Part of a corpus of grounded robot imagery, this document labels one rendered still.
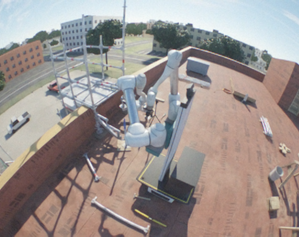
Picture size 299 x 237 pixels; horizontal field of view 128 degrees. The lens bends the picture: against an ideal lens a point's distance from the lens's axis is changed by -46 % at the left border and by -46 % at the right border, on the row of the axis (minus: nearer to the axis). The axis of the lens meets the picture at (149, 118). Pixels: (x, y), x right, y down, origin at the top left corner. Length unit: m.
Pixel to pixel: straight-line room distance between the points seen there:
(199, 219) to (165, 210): 0.63
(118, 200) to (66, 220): 1.01
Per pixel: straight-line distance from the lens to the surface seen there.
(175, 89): 1.65
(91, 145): 3.10
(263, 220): 3.44
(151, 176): 2.23
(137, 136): 1.17
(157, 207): 2.40
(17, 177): 2.73
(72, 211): 2.60
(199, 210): 2.58
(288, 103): 9.98
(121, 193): 2.45
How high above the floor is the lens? 2.33
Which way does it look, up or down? 40 degrees down
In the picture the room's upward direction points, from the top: 5 degrees clockwise
